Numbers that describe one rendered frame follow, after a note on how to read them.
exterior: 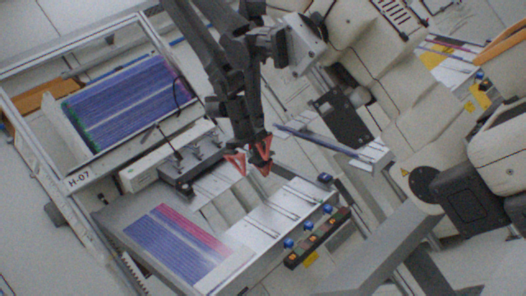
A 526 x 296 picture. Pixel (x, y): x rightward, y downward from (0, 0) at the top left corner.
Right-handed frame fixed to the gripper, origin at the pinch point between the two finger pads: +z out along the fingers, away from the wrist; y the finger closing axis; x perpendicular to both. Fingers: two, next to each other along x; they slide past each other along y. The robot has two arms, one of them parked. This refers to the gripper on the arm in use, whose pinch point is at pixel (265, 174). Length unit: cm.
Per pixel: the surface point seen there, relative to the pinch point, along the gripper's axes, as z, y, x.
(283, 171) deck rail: 3.3, -8.4, 1.3
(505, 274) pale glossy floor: 59, -51, 78
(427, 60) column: 82, -283, -91
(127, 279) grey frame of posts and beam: 20, 62, -25
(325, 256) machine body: 42.4, -7.1, 17.6
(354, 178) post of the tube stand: 12.5, -27.9, 22.6
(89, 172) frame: -18, 51, -47
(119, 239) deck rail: -1, 59, -20
